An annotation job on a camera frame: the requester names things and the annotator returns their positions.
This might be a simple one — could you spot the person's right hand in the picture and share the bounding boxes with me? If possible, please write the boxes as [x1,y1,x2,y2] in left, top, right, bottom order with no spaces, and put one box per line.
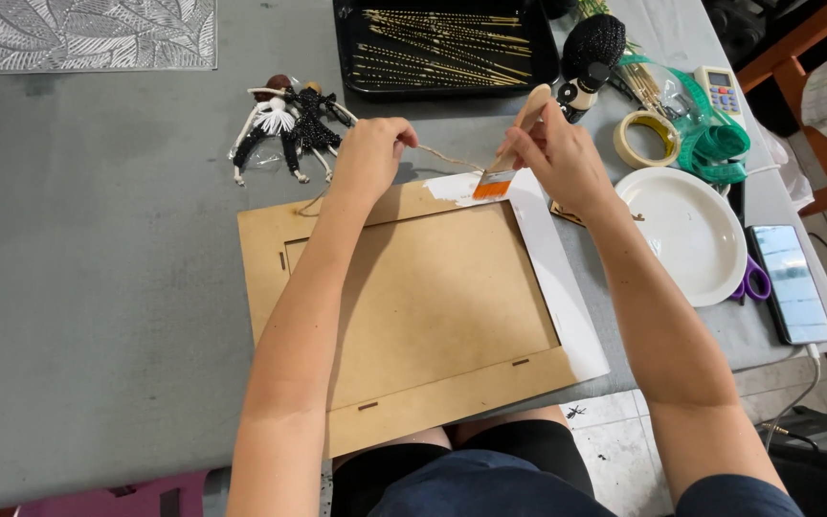
[497,97,620,221]

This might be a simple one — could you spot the person's left hand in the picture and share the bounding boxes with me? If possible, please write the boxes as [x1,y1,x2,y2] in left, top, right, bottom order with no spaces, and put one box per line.
[329,117,420,206]

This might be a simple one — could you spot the brown jute twine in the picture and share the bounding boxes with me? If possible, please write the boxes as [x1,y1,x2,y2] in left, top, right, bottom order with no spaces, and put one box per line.
[296,144,486,217]

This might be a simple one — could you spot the orange bristle wooden paintbrush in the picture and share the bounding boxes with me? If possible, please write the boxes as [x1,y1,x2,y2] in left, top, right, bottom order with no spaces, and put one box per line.
[472,84,553,201]

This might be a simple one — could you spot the heap of thin bamboo sticks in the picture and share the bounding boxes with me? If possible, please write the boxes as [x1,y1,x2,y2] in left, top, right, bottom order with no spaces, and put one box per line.
[351,9,534,90]

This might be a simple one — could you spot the black rectangular tray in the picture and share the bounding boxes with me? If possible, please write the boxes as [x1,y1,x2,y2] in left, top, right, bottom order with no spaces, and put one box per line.
[332,0,561,101]

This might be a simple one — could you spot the small wooden cutout piece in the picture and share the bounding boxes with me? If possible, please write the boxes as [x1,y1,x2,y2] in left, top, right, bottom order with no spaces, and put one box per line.
[550,200,646,229]

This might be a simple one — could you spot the black glitter head figurine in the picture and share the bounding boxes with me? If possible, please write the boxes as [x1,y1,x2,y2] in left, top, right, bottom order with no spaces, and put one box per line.
[556,13,627,124]

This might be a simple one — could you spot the masking tape roll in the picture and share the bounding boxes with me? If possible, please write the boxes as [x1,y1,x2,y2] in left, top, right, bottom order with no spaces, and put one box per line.
[613,110,682,169]

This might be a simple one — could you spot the bundle of sticks in plastic bag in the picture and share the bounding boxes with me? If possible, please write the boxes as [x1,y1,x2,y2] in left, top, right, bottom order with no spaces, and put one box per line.
[576,0,696,122]

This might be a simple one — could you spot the white round plate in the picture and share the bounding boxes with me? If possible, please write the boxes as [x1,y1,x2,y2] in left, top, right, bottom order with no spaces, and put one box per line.
[615,167,748,308]

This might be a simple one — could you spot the green measuring tape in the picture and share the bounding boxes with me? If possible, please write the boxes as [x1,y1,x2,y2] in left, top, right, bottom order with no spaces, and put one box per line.
[618,54,752,185]

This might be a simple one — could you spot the white remote control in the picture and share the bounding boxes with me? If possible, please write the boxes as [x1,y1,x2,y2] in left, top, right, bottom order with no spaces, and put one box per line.
[693,65,746,131]

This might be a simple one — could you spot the silver leaf pattern placemat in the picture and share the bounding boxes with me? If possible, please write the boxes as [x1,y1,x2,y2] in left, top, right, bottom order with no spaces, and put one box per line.
[0,0,218,73]

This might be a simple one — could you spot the person's black shorts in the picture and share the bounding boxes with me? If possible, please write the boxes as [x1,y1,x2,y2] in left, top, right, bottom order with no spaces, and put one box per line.
[330,419,595,517]

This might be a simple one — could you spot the person's navy shirt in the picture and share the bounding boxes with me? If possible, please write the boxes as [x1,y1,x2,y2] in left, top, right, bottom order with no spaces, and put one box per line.
[367,450,805,517]

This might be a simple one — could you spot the black smartphone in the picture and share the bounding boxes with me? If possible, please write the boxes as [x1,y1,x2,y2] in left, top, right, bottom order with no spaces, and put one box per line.
[746,225,827,346]

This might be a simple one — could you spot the wooden chair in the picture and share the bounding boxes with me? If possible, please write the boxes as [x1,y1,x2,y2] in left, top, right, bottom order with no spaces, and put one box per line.
[735,0,827,218]

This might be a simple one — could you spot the pink plastic stool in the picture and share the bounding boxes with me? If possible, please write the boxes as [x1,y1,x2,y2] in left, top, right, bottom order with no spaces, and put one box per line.
[14,470,211,517]

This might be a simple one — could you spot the black glitter dress string doll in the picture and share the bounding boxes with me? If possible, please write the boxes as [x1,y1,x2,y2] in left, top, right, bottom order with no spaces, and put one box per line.
[283,81,359,182]

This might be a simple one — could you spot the white skirt string doll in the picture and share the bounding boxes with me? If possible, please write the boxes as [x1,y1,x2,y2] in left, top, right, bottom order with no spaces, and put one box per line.
[230,74,311,188]

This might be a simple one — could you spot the brown wooden picture frame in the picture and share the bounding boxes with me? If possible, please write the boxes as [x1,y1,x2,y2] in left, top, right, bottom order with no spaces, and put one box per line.
[237,169,610,459]

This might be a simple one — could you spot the purple handled scissors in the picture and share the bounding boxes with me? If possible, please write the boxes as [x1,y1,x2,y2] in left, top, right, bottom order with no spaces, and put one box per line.
[729,255,772,306]

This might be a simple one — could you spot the white charging cable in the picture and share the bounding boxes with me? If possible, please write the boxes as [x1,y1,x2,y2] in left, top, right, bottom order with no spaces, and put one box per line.
[764,343,824,432]

